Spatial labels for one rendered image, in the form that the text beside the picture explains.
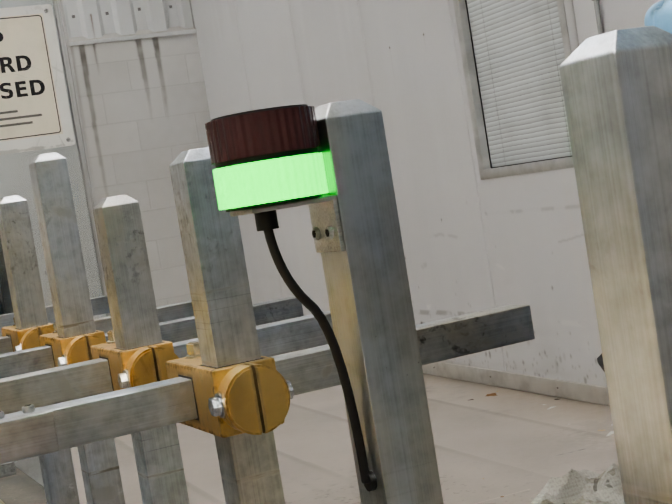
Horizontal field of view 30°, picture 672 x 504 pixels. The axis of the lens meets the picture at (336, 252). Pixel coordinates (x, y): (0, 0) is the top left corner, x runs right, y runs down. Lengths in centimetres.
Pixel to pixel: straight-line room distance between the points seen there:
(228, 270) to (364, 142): 26
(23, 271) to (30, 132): 135
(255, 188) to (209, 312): 27
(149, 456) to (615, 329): 74
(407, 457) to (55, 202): 77
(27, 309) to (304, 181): 102
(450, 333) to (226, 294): 22
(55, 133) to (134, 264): 184
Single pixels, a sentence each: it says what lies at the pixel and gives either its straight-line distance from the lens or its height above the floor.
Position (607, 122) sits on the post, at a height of 109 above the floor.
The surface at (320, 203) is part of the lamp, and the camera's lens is 69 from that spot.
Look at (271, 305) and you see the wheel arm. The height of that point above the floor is 96.
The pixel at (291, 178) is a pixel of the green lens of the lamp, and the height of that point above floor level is 110.
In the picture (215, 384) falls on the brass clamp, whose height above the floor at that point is 96.
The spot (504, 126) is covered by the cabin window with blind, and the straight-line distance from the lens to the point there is 578.
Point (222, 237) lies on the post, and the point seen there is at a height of 106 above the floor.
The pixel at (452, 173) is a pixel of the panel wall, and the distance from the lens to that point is 619.
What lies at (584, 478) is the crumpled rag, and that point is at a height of 88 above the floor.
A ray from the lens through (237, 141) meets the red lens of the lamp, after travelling 66.
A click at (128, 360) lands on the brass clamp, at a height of 96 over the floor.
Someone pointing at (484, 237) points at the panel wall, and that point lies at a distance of 601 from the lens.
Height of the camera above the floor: 109
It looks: 3 degrees down
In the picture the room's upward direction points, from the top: 9 degrees counter-clockwise
